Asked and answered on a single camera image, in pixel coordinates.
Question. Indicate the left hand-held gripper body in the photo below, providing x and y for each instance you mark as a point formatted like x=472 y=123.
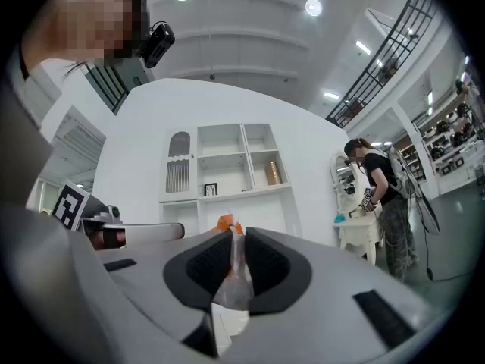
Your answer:
x=72 y=205

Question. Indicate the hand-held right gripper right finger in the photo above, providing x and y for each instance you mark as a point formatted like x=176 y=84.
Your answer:
x=326 y=279

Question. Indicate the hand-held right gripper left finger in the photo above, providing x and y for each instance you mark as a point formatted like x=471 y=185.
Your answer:
x=151 y=271

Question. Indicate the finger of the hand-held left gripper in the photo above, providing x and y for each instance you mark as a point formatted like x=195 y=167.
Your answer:
x=151 y=230

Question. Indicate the orange pouch bag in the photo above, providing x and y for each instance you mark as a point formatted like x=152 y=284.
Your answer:
x=235 y=264

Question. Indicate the white dressing table with mirror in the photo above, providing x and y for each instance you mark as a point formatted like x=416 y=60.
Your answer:
x=360 y=233

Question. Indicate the teal cloth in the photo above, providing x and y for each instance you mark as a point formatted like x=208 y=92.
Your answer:
x=341 y=218

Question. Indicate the arched glass cabinet door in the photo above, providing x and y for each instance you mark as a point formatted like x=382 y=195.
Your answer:
x=178 y=165

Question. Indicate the person's grey shirt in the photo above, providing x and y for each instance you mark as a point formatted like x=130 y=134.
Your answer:
x=19 y=150

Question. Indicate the gold box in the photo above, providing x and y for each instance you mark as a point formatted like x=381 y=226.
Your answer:
x=273 y=173

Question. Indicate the dark stair railing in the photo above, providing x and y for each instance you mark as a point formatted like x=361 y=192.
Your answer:
x=110 y=85

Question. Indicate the strip ceiling light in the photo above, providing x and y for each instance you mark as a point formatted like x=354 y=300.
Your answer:
x=332 y=95
x=363 y=47

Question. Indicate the person's face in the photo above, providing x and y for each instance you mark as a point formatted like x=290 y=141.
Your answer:
x=87 y=21

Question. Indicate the display shelves with helmets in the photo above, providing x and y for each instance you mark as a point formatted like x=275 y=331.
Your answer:
x=454 y=139

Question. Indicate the black balcony railing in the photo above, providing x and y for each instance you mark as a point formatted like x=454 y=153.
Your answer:
x=382 y=63

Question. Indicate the black picture frame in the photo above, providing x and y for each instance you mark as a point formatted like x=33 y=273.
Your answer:
x=210 y=189

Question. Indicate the white wall shelf unit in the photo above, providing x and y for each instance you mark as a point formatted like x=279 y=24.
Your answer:
x=227 y=211

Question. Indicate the black head camera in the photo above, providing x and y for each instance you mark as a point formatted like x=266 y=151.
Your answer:
x=159 y=44

